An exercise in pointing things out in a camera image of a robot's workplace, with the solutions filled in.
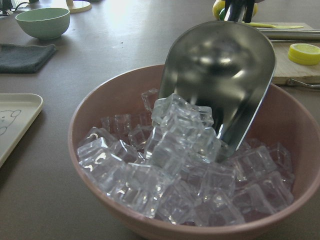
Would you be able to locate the wooden cup stand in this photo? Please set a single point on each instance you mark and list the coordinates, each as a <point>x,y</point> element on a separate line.
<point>78,6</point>

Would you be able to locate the clear ice cubes pile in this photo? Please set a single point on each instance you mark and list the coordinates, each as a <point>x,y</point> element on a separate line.
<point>167,163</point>

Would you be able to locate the green lime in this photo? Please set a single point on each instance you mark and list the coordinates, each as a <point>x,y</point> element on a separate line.
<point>222,14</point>

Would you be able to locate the cream serving tray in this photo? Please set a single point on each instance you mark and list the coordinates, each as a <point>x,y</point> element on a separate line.
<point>17,113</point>

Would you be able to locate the metal ice scoop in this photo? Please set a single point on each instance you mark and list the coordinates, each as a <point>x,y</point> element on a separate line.
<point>226,65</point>

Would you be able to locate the grey folded cloth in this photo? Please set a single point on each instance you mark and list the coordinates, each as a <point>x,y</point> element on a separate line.
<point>24,59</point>

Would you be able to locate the pink bowl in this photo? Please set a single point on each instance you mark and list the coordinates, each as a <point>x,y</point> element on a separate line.
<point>290,116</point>

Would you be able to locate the bamboo cutting board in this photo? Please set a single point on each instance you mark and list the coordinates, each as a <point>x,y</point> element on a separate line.
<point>287,69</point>

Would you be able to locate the half lemon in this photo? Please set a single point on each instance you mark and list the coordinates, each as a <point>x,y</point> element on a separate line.
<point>304,54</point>

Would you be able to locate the green bowl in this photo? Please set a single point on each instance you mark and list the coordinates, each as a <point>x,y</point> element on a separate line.
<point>44,23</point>

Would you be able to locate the yellow lemon lower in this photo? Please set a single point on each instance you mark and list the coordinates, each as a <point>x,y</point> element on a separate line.
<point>218,5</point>

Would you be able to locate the steel muddler black tip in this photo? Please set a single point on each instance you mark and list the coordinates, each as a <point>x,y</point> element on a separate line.
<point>292,35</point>

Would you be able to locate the yellow plastic knife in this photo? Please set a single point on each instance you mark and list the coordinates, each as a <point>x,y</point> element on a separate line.
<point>273,26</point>

